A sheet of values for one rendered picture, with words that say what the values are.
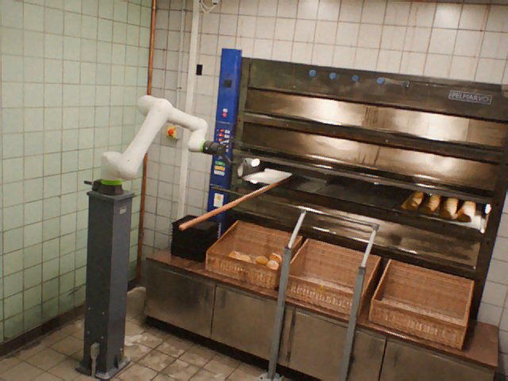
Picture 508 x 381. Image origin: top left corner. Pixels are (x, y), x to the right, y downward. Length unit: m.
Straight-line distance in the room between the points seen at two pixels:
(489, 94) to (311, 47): 1.20
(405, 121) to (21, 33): 2.44
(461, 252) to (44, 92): 2.90
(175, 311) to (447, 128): 2.29
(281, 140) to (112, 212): 1.37
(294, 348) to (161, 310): 1.07
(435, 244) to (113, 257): 2.10
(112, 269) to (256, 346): 1.14
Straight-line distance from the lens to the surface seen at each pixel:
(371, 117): 3.51
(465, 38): 3.44
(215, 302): 3.63
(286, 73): 3.71
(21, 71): 3.39
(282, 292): 3.29
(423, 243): 3.57
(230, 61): 3.85
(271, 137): 3.75
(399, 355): 3.28
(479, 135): 3.42
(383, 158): 3.51
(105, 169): 3.08
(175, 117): 3.24
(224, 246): 3.83
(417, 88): 3.47
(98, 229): 3.17
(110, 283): 3.24
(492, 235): 3.53
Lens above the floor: 2.02
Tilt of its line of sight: 14 degrees down
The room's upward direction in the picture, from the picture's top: 7 degrees clockwise
